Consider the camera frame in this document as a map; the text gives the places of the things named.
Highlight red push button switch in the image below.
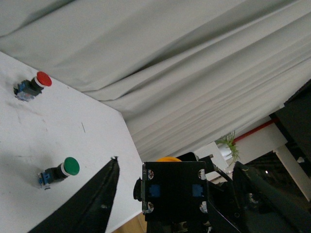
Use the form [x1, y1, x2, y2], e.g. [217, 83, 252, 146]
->
[14, 71, 52, 102]

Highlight red pipe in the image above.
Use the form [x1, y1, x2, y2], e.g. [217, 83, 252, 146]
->
[233, 119, 278, 144]

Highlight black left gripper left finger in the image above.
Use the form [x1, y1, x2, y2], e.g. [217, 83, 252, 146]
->
[30, 156, 120, 233]

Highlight green push button switch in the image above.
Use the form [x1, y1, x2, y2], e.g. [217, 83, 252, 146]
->
[38, 157, 80, 190]

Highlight yellow push button switch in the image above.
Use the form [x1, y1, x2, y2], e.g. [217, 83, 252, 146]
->
[133, 158, 208, 233]

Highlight white curtain backdrop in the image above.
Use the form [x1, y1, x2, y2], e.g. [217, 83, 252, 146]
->
[0, 0, 311, 161]

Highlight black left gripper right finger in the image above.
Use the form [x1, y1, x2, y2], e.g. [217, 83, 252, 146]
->
[207, 162, 311, 233]

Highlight green plant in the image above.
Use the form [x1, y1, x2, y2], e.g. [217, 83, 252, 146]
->
[215, 131, 240, 163]

